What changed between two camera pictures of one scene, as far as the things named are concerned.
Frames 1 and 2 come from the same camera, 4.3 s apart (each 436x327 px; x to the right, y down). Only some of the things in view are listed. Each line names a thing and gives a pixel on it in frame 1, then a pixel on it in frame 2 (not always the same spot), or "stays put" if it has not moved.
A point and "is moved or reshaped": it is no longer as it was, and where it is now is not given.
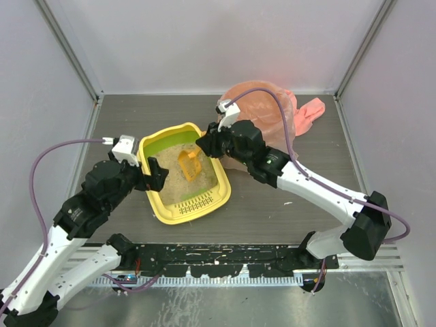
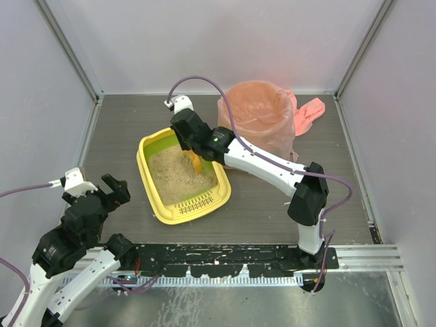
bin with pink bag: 270,107 stays put
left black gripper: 148,175 to 99,194
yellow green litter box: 197,183 stays put
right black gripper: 214,143 to 184,135
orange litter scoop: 190,163 is moved or reshaped
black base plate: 229,260 stays put
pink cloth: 304,115 stays put
